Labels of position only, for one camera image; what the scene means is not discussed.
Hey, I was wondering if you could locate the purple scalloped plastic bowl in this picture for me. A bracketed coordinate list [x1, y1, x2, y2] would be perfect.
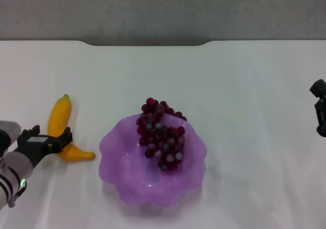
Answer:
[98, 113, 208, 209]

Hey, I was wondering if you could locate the dark red grape bunch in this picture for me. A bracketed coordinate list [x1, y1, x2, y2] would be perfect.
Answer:
[136, 97, 188, 172]

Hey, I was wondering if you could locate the black cable with metal plug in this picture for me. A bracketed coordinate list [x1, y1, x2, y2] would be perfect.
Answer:
[9, 182, 28, 209]

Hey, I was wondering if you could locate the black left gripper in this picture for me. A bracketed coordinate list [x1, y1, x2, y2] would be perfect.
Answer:
[15, 124, 74, 169]

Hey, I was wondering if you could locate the yellow banana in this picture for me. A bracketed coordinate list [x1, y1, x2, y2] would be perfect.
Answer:
[47, 94, 96, 162]

